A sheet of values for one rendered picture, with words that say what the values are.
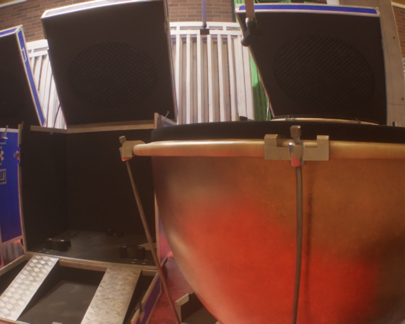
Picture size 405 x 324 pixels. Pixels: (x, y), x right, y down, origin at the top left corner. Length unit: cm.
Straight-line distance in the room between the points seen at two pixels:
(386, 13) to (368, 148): 363
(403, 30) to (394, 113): 305
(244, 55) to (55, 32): 212
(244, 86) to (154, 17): 185
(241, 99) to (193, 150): 376
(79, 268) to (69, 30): 154
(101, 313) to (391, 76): 304
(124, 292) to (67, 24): 175
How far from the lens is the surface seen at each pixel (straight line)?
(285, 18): 281
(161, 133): 65
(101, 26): 286
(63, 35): 296
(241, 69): 433
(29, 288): 221
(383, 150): 46
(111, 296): 210
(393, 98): 380
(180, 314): 197
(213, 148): 50
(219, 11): 571
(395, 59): 391
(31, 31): 619
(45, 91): 456
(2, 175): 292
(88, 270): 249
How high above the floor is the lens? 77
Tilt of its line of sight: 2 degrees down
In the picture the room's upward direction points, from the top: straight up
